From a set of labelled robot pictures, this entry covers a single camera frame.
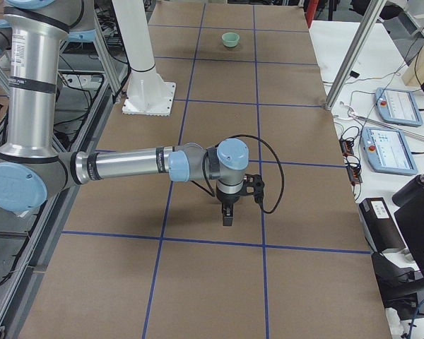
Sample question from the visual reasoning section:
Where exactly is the near blue teach pendant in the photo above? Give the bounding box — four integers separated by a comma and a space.
361, 126, 418, 176

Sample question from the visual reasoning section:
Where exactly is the black box white label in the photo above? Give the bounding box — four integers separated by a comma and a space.
358, 197, 406, 254

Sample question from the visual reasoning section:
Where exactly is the long metal rod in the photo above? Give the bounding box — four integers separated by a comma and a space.
348, 112, 424, 142

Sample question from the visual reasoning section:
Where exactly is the black computer monitor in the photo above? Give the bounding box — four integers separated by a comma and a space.
394, 189, 424, 275

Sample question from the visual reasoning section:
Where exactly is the black water bottle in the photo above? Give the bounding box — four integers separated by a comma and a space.
391, 173, 424, 207

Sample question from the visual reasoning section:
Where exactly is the aluminium frame post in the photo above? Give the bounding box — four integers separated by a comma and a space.
324, 0, 386, 111

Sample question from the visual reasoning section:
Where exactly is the far blue teach pendant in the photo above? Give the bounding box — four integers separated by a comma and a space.
375, 88, 423, 127

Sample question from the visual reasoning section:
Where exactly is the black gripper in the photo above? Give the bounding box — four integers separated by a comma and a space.
216, 189, 241, 226

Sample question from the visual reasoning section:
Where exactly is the green ceramic bowl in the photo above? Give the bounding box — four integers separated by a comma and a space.
221, 32, 240, 48

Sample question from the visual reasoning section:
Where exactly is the blue teach pendant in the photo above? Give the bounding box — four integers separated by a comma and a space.
375, 88, 423, 127
361, 126, 418, 176

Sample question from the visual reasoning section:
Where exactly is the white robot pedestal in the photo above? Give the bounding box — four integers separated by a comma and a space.
112, 0, 176, 117

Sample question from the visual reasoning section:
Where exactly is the black orange usb hub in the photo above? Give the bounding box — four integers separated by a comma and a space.
339, 138, 363, 186

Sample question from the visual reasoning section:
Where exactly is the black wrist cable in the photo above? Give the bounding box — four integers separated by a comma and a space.
229, 133, 288, 215

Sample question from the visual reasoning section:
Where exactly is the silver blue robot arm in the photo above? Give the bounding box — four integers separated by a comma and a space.
0, 1, 249, 226

